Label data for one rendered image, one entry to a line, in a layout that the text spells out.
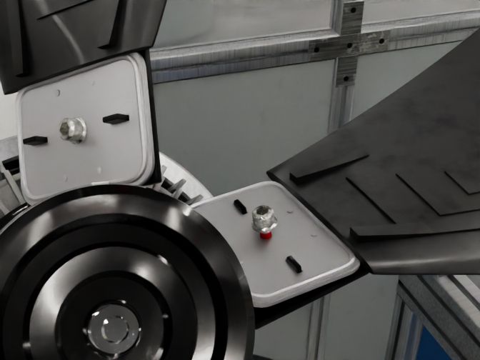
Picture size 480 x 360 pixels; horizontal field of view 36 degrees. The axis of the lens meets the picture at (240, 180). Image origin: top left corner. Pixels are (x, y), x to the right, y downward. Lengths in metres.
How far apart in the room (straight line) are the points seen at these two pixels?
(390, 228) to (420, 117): 0.11
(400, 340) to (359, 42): 0.47
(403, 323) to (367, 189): 0.62
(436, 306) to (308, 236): 0.56
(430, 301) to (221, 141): 0.44
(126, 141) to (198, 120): 0.81
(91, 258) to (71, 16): 0.13
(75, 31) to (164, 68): 0.74
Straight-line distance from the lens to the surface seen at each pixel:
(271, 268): 0.37
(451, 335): 0.93
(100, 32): 0.36
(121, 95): 0.36
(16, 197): 0.47
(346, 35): 1.20
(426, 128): 0.47
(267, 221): 0.37
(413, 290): 0.97
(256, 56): 1.16
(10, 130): 0.60
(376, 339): 1.67
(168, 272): 0.31
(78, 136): 0.37
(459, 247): 0.39
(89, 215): 0.30
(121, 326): 0.30
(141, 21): 0.36
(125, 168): 0.35
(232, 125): 1.19
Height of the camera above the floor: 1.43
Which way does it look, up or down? 33 degrees down
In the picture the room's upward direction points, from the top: 1 degrees clockwise
